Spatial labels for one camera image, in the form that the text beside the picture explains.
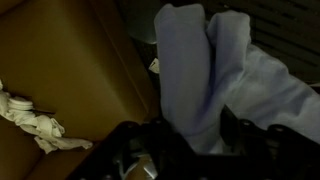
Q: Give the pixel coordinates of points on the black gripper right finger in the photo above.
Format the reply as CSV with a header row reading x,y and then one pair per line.
x,y
277,153

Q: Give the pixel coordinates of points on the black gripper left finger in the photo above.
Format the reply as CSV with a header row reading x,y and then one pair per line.
x,y
120,151

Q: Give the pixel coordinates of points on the blue towel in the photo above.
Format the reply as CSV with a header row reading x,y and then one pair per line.
x,y
206,65

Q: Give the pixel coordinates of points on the small white cloth on floor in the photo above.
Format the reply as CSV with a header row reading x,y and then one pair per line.
x,y
154,66

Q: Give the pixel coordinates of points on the white crumpled cloth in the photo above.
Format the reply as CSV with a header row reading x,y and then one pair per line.
x,y
47,132

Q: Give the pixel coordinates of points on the brown leather armchair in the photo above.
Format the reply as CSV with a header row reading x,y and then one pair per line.
x,y
75,62

